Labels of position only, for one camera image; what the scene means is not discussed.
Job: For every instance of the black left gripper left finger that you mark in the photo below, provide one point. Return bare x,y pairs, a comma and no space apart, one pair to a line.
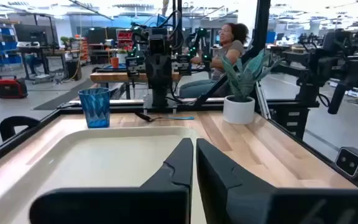
166,202

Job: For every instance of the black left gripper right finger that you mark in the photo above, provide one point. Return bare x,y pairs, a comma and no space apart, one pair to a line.
235,202

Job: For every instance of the blue faceted plastic cup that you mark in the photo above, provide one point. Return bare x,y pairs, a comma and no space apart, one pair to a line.
94,109

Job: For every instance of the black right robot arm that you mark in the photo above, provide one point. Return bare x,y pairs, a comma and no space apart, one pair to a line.
159,99

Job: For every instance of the orange cup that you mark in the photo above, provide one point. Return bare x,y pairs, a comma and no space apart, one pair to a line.
114,63

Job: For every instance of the beige plastic tray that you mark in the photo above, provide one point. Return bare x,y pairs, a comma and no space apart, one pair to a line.
104,161

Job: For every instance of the wooden workbench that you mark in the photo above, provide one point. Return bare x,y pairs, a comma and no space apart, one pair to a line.
117,77

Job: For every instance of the person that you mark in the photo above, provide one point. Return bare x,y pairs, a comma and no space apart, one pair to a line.
228,49

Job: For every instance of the black waste bin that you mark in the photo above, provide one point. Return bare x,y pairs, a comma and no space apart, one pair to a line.
73,70

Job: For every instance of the green leafy plant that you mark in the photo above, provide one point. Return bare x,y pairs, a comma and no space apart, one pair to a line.
244,77

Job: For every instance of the white round plant pot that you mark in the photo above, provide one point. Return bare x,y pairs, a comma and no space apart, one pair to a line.
238,112

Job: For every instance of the dark floor mat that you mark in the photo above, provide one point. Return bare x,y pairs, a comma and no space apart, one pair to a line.
64,96

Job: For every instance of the black work desk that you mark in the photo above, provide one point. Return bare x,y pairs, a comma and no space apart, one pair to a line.
42,51

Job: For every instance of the black monitor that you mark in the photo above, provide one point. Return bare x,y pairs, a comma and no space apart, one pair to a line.
30,34

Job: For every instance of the red and black case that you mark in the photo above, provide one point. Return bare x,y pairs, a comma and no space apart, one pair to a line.
9,88

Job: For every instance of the black aluminium table frame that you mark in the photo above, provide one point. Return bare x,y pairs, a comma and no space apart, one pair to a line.
73,109

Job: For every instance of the black table-level camera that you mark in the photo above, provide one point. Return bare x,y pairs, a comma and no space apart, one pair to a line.
353,161

